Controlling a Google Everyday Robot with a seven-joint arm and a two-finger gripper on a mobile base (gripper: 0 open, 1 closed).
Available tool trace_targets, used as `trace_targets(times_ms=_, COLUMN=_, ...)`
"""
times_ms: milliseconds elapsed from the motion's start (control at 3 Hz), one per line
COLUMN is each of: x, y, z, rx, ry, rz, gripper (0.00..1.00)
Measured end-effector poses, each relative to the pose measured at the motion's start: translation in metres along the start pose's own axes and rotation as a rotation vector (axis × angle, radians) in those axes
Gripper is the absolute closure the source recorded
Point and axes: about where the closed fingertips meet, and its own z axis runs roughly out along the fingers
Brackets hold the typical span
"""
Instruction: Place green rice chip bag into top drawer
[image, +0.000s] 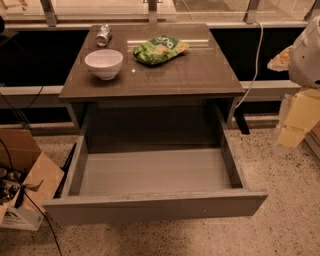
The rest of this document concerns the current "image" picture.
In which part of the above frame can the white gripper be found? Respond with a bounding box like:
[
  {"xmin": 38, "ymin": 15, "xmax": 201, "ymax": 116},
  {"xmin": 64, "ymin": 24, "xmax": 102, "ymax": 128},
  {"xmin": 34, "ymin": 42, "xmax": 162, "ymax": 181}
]
[{"xmin": 267, "ymin": 16, "xmax": 320, "ymax": 154}]

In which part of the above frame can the green rice chip bag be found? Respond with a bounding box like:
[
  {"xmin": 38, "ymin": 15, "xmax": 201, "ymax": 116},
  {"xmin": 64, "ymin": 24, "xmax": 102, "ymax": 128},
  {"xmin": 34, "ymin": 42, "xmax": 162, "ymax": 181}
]
[{"xmin": 133, "ymin": 35, "xmax": 190, "ymax": 65}]

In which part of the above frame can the grey drawer cabinet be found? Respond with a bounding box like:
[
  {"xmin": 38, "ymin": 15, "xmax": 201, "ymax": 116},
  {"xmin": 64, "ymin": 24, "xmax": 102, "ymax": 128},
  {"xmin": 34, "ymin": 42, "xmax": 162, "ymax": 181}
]
[{"xmin": 60, "ymin": 24, "xmax": 244, "ymax": 153}]

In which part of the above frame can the open grey top drawer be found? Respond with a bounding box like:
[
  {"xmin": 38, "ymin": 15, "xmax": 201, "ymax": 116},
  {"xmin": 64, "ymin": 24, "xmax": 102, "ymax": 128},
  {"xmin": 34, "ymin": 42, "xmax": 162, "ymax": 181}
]
[{"xmin": 43, "ymin": 104, "xmax": 267, "ymax": 225}]

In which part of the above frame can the cardboard box at right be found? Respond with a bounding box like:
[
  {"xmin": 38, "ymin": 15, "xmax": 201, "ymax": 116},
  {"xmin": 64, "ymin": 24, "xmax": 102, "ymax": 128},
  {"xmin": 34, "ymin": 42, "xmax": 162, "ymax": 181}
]
[{"xmin": 305, "ymin": 122, "xmax": 320, "ymax": 159}]

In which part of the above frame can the white ceramic bowl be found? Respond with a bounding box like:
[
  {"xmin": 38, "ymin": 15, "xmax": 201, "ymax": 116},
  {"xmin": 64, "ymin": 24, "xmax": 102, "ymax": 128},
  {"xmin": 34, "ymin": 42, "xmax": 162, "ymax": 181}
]
[{"xmin": 84, "ymin": 49, "xmax": 123, "ymax": 80}]

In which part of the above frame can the crushed silver soda can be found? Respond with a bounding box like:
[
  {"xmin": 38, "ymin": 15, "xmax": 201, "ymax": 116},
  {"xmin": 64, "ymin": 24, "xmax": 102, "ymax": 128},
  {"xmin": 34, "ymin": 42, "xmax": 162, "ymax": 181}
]
[{"xmin": 96, "ymin": 24, "xmax": 112, "ymax": 47}]

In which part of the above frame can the open cardboard box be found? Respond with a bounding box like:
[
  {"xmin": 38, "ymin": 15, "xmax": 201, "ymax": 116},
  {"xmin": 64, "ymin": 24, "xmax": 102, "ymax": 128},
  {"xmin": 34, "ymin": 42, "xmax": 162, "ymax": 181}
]
[{"xmin": 0, "ymin": 129, "xmax": 64, "ymax": 231}]

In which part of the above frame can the white hanging cable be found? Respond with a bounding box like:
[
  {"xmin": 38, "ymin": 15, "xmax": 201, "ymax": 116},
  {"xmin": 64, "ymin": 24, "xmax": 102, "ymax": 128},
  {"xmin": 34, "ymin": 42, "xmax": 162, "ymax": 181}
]
[{"xmin": 234, "ymin": 19, "xmax": 264, "ymax": 110}]

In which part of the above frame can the black floor cable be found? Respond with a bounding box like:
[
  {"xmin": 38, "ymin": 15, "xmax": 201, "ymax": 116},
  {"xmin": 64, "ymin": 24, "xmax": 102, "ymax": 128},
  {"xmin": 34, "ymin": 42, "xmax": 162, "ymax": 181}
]
[{"xmin": 0, "ymin": 138, "xmax": 63, "ymax": 256}]

